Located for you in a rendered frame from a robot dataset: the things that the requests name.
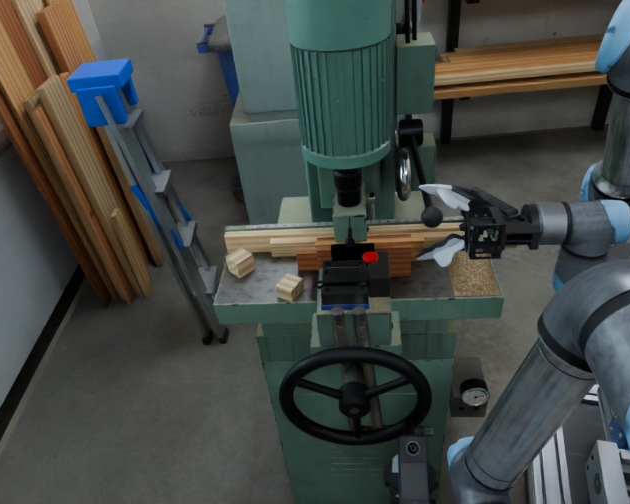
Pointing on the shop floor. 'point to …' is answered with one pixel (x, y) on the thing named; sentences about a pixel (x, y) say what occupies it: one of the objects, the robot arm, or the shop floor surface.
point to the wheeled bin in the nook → (220, 40)
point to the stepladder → (148, 180)
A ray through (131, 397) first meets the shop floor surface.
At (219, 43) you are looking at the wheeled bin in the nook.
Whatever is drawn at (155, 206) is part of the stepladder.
